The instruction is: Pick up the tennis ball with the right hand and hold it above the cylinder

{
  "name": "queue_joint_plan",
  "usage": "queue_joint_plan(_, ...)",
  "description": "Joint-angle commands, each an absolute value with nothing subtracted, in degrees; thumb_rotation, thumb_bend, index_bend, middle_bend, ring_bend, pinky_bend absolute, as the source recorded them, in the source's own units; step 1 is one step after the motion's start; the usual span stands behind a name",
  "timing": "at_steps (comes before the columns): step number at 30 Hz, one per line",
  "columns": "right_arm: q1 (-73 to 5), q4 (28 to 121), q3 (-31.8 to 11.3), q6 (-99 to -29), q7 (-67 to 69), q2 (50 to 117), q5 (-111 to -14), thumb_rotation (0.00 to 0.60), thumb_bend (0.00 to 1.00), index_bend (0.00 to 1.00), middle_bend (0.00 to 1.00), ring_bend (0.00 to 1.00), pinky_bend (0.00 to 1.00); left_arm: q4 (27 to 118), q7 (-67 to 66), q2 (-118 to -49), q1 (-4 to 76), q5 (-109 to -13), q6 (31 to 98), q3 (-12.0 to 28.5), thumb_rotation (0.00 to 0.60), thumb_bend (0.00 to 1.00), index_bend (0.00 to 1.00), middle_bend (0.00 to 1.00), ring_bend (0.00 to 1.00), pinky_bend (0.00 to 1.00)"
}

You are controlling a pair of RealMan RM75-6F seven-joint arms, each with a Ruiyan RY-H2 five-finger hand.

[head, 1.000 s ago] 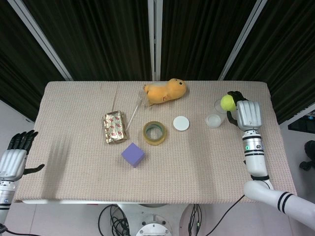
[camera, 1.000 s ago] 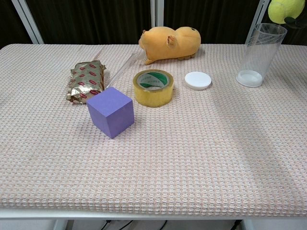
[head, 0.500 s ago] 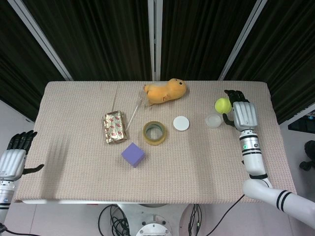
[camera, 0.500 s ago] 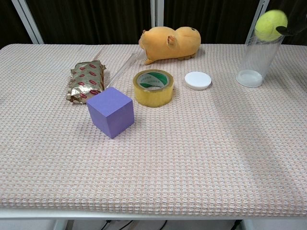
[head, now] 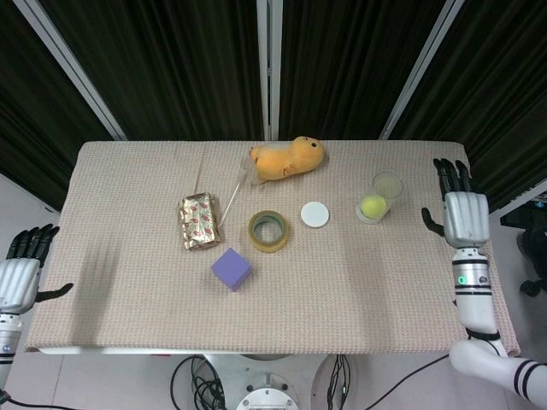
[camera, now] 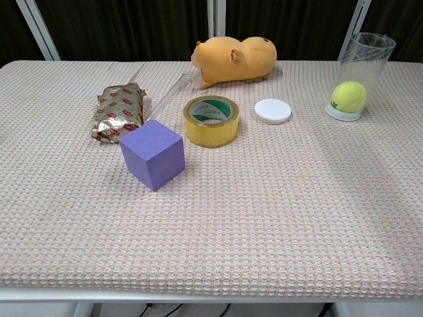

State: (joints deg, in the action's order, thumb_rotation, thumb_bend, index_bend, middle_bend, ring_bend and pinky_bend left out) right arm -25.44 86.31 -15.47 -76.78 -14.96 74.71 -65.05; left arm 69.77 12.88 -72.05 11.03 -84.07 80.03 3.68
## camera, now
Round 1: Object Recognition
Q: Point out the clear plastic rod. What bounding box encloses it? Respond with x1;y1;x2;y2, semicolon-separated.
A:
145;72;192;123

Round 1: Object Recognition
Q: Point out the gold foil snack pack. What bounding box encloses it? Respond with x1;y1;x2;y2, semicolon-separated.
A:
89;82;147;144

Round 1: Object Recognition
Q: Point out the orange plush animal toy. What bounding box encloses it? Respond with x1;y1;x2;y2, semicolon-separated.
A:
191;36;278;90

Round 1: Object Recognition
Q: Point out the yellow packing tape roll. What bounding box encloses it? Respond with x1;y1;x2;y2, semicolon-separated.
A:
183;95;240;149

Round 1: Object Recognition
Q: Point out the grey metal frame post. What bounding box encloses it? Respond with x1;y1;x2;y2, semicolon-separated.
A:
336;0;373;62
207;0;226;38
15;0;61;61

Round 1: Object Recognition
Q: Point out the black curtain panel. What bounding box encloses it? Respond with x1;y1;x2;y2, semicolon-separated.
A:
366;0;423;63
34;0;210;62
0;0;44;67
224;0;360;62

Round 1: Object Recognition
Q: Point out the pink checked tablecloth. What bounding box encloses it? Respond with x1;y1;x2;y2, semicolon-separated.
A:
0;59;423;300

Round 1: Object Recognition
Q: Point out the purple foam cube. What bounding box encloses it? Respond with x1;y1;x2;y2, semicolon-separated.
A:
118;120;186;192

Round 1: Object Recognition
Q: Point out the white round lid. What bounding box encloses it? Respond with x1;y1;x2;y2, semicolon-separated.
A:
254;98;293;125

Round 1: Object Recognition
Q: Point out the yellow tennis ball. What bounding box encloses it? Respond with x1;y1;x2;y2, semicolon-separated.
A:
330;81;367;112

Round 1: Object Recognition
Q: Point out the clear plastic cylinder container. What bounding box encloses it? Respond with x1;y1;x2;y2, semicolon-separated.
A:
325;32;397;122

